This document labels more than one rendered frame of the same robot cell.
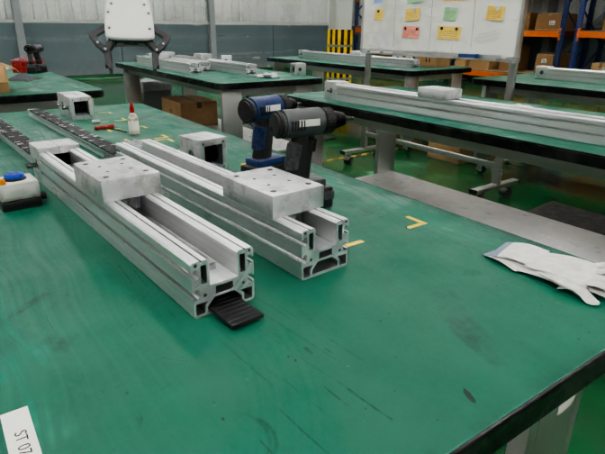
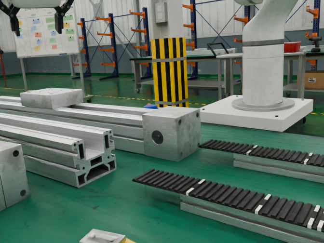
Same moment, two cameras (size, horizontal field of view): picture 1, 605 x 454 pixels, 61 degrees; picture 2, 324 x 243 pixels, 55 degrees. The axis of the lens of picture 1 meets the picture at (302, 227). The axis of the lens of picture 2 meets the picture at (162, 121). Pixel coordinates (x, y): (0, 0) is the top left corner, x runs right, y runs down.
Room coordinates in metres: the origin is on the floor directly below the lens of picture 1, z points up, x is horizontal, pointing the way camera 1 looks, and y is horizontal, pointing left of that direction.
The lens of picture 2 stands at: (1.97, 0.45, 1.02)
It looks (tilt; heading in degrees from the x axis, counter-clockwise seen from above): 14 degrees down; 166
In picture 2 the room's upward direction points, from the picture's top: 4 degrees counter-clockwise
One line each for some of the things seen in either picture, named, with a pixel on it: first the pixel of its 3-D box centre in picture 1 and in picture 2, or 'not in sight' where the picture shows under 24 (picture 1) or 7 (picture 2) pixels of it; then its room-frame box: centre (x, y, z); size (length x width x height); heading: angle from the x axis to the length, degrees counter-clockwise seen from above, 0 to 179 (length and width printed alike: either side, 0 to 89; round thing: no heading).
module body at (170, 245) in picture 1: (120, 207); (54, 117); (0.96, 0.36, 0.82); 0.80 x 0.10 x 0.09; 39
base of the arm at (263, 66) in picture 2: not in sight; (262, 75); (1.10, 1.00, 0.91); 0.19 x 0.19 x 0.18
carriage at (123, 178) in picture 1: (117, 184); (52, 101); (0.96, 0.36, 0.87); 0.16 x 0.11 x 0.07; 39
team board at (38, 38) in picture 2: not in sight; (48, 55); (-4.70, -0.10, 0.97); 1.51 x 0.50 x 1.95; 56
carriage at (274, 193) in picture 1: (271, 197); not in sight; (0.89, 0.06, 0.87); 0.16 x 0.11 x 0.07; 39
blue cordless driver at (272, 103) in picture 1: (274, 138); not in sight; (1.33, 0.07, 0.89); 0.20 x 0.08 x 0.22; 137
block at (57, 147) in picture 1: (51, 161); (175, 130); (1.30, 0.65, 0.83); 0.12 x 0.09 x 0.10; 129
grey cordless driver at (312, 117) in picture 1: (314, 157); not in sight; (1.12, -0.03, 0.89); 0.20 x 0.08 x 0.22; 119
